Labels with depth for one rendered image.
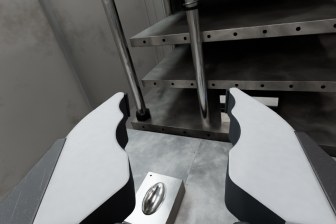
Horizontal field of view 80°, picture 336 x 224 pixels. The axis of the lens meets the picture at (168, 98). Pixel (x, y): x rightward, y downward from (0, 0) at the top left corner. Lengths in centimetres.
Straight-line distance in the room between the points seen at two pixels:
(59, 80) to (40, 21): 55
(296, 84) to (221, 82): 32
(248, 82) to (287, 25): 29
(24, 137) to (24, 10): 108
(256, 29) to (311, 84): 33
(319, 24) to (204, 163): 70
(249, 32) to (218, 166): 58
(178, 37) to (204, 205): 73
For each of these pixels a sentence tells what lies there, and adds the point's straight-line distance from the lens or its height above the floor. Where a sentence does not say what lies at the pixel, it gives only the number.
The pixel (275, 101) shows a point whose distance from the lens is 107.
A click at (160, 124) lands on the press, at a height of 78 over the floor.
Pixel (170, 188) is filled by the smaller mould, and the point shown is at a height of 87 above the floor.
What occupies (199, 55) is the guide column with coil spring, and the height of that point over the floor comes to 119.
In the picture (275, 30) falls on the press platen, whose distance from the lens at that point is 95.
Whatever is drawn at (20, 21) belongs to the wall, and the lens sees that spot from 215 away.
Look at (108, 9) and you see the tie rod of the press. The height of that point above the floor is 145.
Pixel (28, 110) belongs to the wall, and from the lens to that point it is 215.
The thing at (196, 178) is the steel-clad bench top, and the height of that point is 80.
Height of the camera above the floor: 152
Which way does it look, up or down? 30 degrees down
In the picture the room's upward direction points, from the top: 13 degrees counter-clockwise
